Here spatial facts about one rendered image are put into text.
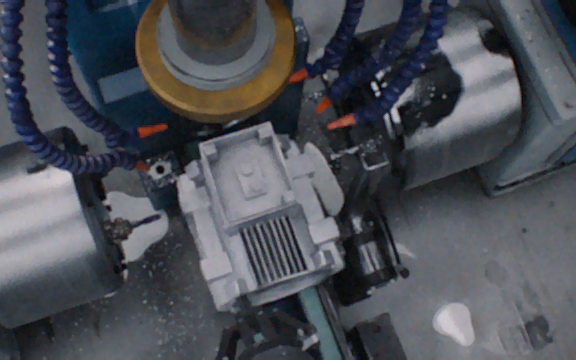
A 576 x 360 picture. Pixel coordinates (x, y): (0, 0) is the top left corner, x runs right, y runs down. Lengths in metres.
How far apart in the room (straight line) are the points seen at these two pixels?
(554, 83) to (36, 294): 0.76
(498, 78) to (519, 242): 0.41
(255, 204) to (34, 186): 0.29
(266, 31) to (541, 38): 0.45
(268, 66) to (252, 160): 0.21
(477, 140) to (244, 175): 0.34
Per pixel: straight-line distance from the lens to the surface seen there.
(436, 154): 1.04
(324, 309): 1.16
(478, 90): 1.04
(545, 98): 1.08
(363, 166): 0.86
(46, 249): 0.97
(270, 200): 0.98
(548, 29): 1.11
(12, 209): 0.97
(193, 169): 1.02
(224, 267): 1.00
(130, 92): 1.02
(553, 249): 1.39
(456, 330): 1.30
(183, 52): 0.79
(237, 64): 0.78
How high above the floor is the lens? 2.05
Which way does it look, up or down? 71 degrees down
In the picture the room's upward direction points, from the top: 7 degrees clockwise
